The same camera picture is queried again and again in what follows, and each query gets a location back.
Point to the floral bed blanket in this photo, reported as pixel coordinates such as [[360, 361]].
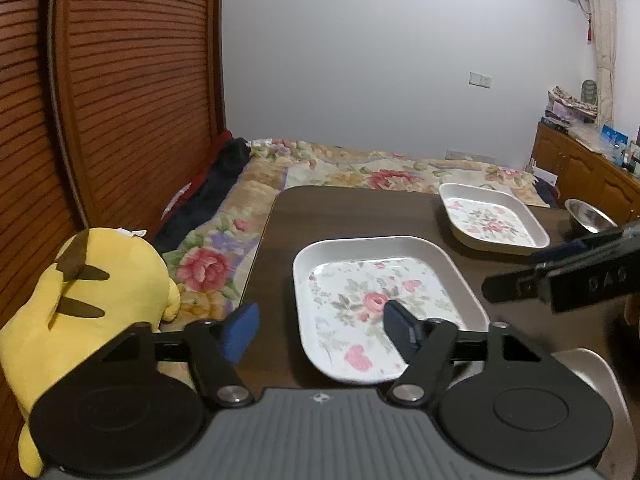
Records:
[[211, 265]]

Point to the white cardboard box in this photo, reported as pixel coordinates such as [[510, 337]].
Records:
[[545, 175]]

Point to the clutter pile on sideboard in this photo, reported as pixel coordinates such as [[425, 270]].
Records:
[[565, 110]]

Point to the yellow Pikachu plush toy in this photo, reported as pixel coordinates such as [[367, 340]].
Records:
[[101, 281]]

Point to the cream curtain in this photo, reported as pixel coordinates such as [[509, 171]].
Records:
[[604, 34]]

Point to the brown louvered wooden wardrobe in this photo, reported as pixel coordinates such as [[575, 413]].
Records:
[[108, 108]]

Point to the wooden sideboard cabinet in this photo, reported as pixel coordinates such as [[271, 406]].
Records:
[[586, 175]]

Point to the white wall light switch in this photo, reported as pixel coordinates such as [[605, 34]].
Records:
[[480, 80]]

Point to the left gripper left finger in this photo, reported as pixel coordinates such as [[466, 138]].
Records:
[[215, 347]]

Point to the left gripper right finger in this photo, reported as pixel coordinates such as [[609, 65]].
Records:
[[426, 347]]

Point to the dark clothes beside bed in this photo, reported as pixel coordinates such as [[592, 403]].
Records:
[[199, 200]]

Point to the stainless steel bowl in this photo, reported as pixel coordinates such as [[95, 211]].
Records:
[[586, 219]]

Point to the small floral rectangular plate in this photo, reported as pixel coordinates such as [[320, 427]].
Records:
[[492, 221]]

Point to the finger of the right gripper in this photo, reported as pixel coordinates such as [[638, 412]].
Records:
[[516, 286]]

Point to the large floral rectangular plate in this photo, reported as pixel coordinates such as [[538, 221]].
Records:
[[342, 286]]

